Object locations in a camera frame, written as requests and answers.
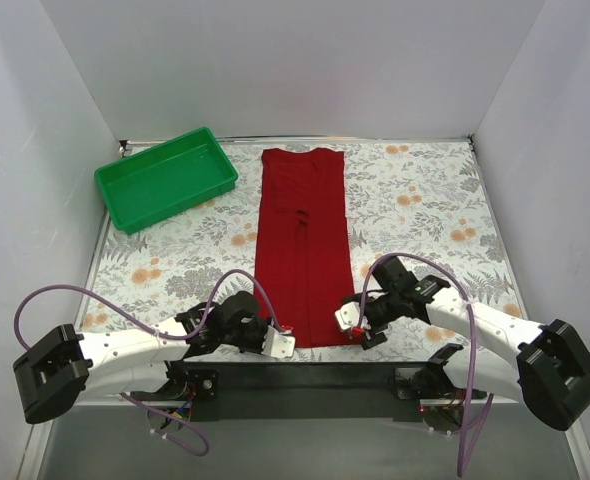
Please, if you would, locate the red t shirt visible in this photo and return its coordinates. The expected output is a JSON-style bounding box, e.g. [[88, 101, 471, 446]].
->
[[255, 148, 355, 348]]

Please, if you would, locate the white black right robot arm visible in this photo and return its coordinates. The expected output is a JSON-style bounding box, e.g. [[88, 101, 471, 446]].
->
[[358, 253, 590, 431]]

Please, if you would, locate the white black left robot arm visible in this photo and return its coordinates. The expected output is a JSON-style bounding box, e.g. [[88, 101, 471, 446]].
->
[[13, 291, 294, 424]]

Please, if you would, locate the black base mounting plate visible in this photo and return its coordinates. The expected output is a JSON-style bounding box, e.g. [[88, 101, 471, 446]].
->
[[157, 362, 463, 422]]

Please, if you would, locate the floral patterned table mat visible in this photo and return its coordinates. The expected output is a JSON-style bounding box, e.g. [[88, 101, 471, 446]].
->
[[77, 141, 524, 333]]

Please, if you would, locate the green plastic tray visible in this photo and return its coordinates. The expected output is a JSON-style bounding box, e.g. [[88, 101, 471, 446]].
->
[[95, 127, 238, 235]]

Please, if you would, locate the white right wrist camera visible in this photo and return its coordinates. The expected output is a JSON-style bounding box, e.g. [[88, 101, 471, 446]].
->
[[334, 302, 364, 340]]

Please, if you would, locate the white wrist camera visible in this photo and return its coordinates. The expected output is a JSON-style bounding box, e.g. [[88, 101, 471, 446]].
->
[[334, 302, 364, 340], [261, 326, 296, 359]]

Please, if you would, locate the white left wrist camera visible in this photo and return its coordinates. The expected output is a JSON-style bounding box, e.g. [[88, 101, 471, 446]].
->
[[261, 326, 296, 359]]

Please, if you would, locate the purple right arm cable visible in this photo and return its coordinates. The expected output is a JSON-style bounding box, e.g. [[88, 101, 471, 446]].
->
[[359, 252, 494, 479]]

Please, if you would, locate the aluminium frame rail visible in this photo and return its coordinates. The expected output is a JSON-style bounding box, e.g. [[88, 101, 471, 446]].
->
[[17, 362, 590, 480]]

